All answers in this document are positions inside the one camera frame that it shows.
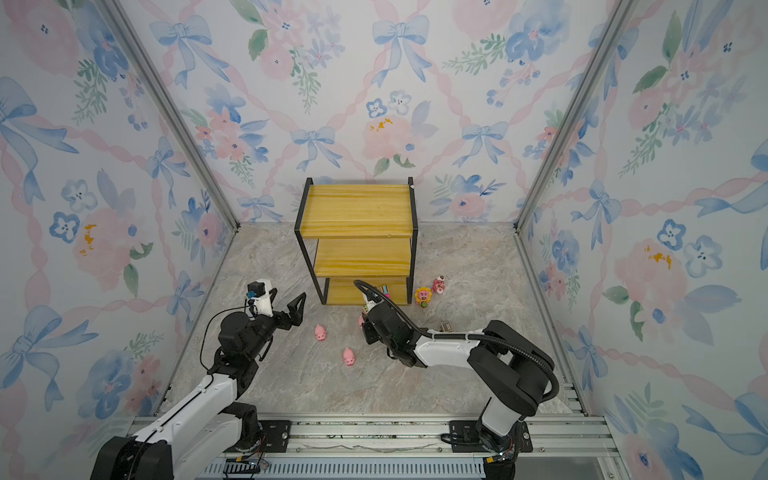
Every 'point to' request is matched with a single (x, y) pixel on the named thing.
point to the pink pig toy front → (349, 357)
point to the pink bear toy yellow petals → (422, 296)
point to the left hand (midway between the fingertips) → (290, 290)
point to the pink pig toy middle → (360, 321)
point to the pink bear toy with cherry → (439, 285)
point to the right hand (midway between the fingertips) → (366, 314)
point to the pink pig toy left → (320, 333)
